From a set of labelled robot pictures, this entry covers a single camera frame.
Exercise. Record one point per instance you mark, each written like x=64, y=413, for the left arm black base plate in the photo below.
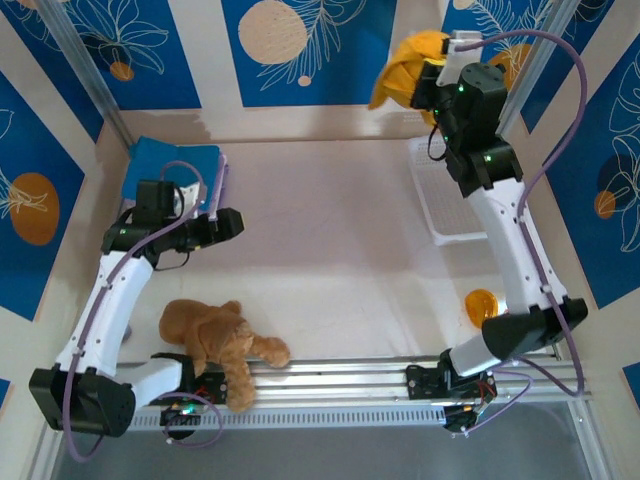
x=212, y=387

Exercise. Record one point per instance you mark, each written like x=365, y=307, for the white table cover sheet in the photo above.
x=325, y=225

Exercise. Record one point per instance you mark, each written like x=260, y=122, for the left white camera mount bracket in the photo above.
x=190, y=194

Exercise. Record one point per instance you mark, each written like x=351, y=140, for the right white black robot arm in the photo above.
x=515, y=260

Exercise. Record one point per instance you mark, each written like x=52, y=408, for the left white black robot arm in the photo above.
x=115, y=300

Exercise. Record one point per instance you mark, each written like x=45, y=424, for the aluminium side rail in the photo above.
x=556, y=349

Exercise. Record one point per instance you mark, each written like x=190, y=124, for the aluminium cross rail frame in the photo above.
x=325, y=380

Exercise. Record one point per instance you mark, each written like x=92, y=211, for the folded blue t-shirt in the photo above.
x=160, y=155

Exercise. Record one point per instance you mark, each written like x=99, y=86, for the white perforated plastic basket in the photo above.
x=445, y=200

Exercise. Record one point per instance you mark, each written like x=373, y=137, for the brown plush teddy bear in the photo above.
x=215, y=330

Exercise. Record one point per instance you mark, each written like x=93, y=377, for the orange and white cup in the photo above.
x=481, y=307

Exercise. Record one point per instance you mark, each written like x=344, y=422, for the yellow t-shirt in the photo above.
x=400, y=70

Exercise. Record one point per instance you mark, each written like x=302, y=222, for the black controller box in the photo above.
x=177, y=415
x=457, y=420

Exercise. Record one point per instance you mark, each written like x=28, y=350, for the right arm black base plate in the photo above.
x=417, y=382

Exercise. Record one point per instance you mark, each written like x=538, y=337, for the right white camera mount bracket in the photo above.
x=450, y=67

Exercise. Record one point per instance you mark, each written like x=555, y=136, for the left black controller box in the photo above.
x=177, y=415

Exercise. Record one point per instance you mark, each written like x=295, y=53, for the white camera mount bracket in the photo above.
x=190, y=194
x=450, y=67

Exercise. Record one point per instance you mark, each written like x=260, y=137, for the right black controller box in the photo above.
x=457, y=420

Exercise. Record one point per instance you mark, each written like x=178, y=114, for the aluminium corner post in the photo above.
x=85, y=55
x=537, y=45

